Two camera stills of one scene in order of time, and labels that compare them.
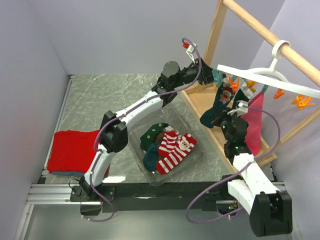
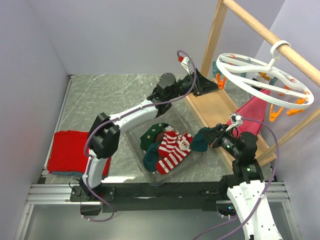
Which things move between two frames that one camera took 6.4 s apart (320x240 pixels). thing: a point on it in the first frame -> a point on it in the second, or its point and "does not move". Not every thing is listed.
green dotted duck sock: x=148 y=138 does not move
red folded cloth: x=72 y=152 does not move
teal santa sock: x=150 y=156 does not move
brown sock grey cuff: x=159 y=136 does not move
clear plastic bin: x=176 y=118 does not move
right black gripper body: x=224 y=119 -> x=224 y=139
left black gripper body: x=203 y=78 -> x=198 y=90
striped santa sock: x=184 y=144 does not move
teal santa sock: x=224 y=96 -> x=202 y=138
